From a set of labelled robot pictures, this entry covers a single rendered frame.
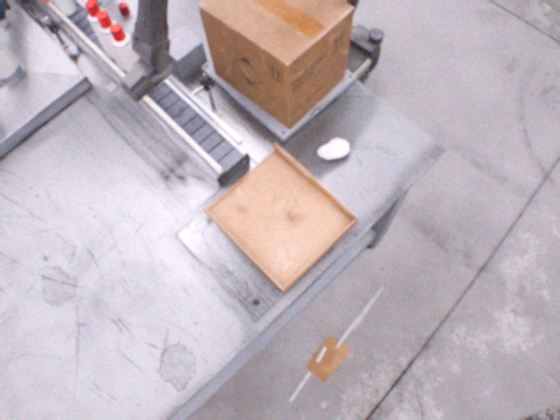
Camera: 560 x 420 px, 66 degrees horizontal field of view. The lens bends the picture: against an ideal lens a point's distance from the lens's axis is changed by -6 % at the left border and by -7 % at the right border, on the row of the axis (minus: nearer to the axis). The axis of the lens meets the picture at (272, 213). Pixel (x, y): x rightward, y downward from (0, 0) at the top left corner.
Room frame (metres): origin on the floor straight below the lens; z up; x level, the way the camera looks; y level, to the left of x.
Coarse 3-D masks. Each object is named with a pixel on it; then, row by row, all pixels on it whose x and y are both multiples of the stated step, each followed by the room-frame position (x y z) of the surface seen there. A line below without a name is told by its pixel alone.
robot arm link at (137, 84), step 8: (160, 56) 0.71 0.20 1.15; (168, 56) 0.72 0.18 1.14; (136, 64) 0.74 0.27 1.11; (144, 64) 0.73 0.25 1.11; (160, 64) 0.71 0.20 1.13; (168, 64) 0.73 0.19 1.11; (128, 72) 0.72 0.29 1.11; (136, 72) 0.72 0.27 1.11; (144, 72) 0.71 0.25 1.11; (152, 72) 0.71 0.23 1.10; (128, 80) 0.70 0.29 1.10; (136, 80) 0.70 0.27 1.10; (144, 80) 0.71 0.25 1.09; (128, 88) 0.68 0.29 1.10; (136, 88) 0.69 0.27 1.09; (144, 88) 0.69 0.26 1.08; (152, 88) 0.71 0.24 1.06; (136, 96) 0.68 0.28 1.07; (144, 96) 0.69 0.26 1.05
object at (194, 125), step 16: (80, 16) 1.20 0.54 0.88; (160, 96) 0.82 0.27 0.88; (176, 96) 0.81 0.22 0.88; (176, 112) 0.75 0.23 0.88; (192, 112) 0.74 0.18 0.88; (192, 128) 0.69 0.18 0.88; (208, 128) 0.68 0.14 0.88; (208, 144) 0.63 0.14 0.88; (224, 144) 0.63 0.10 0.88; (224, 160) 0.58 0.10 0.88; (240, 160) 0.57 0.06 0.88
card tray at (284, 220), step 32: (288, 160) 0.57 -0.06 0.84; (224, 192) 0.51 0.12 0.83; (256, 192) 0.50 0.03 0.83; (288, 192) 0.49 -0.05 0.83; (320, 192) 0.47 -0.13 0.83; (224, 224) 0.42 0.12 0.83; (256, 224) 0.41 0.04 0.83; (288, 224) 0.40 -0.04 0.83; (320, 224) 0.39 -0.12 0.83; (352, 224) 0.37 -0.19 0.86; (256, 256) 0.33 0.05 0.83; (288, 256) 0.31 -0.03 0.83; (320, 256) 0.30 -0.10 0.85
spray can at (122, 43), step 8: (120, 24) 0.91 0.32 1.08; (112, 32) 0.88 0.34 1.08; (120, 32) 0.89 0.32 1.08; (112, 40) 0.90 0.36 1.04; (120, 40) 0.88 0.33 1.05; (128, 40) 0.89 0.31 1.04; (120, 48) 0.87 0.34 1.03; (128, 48) 0.88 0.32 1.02; (120, 56) 0.88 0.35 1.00; (128, 56) 0.87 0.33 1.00; (136, 56) 0.89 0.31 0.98; (128, 64) 0.87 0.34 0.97
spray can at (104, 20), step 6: (102, 12) 0.96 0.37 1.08; (102, 18) 0.94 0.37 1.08; (108, 18) 0.95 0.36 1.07; (102, 24) 0.94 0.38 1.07; (108, 24) 0.94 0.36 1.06; (102, 30) 0.94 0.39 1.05; (108, 30) 0.93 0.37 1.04; (108, 36) 0.93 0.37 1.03; (108, 42) 0.93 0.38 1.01; (108, 48) 0.94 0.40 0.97; (114, 54) 0.93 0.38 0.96; (120, 60) 0.93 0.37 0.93; (120, 66) 0.93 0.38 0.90
